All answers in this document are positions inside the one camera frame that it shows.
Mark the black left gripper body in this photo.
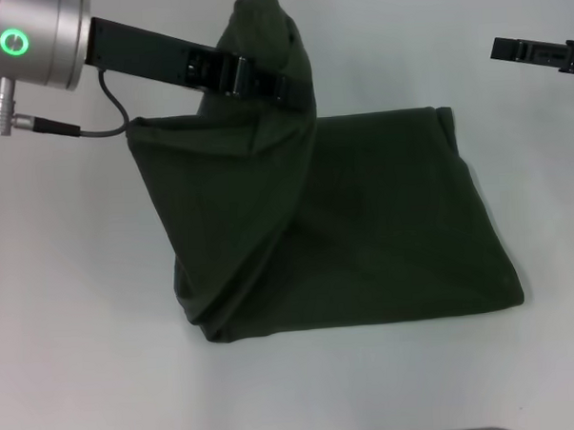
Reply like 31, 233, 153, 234
81, 10, 239, 105

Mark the left arm cable with plug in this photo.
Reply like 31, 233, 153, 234
0, 67, 133, 143

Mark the dark green FREE T-shirt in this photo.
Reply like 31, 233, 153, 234
118, 0, 529, 349

